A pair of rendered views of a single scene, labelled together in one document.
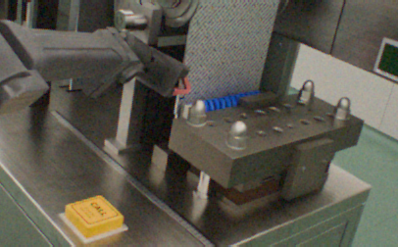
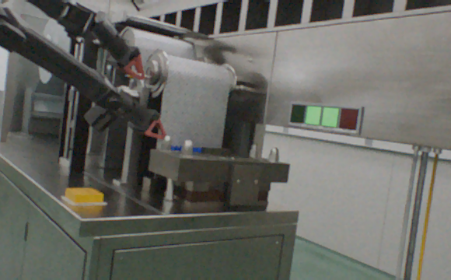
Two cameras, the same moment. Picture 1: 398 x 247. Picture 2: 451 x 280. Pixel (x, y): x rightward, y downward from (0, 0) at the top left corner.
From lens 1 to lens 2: 0.51 m
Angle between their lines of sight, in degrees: 20
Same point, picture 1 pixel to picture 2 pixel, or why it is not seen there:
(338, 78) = (342, 230)
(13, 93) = not seen: outside the picture
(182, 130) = (155, 154)
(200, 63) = (173, 120)
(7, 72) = not seen: outside the picture
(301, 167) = (236, 179)
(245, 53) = (207, 120)
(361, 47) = (281, 112)
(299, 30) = (247, 113)
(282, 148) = (221, 163)
